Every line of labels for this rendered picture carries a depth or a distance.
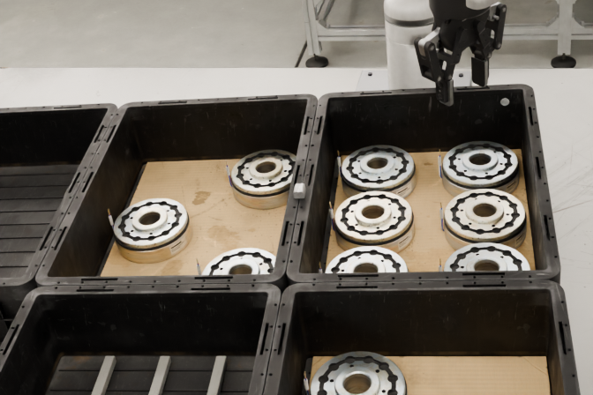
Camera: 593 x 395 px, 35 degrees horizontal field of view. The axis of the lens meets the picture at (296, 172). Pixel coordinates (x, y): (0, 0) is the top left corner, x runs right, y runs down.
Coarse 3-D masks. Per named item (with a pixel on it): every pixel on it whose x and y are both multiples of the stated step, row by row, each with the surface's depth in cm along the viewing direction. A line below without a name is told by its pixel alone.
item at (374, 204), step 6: (366, 204) 125; (372, 204) 125; (378, 204) 125; (384, 204) 125; (360, 210) 125; (384, 210) 124; (390, 210) 124; (360, 216) 123; (384, 216) 123; (390, 216) 123; (360, 222) 123; (366, 222) 122; (372, 222) 122; (378, 222) 122; (384, 222) 122
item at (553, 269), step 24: (336, 96) 136; (360, 96) 135; (384, 96) 135; (408, 96) 134; (528, 96) 130; (528, 120) 125; (312, 144) 127; (312, 168) 125; (312, 192) 119; (552, 216) 109; (552, 240) 106; (288, 264) 108; (552, 264) 103
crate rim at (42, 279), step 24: (264, 96) 139; (288, 96) 138; (312, 96) 137; (120, 120) 138; (312, 120) 132; (96, 168) 129; (72, 216) 121; (288, 216) 115; (288, 240) 112; (48, 264) 114
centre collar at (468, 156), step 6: (474, 150) 132; (480, 150) 132; (486, 150) 132; (468, 156) 131; (474, 156) 132; (486, 156) 131; (492, 156) 130; (462, 162) 130; (468, 162) 130; (492, 162) 129; (498, 162) 130; (468, 168) 129; (474, 168) 129; (480, 168) 128; (486, 168) 128; (492, 168) 129
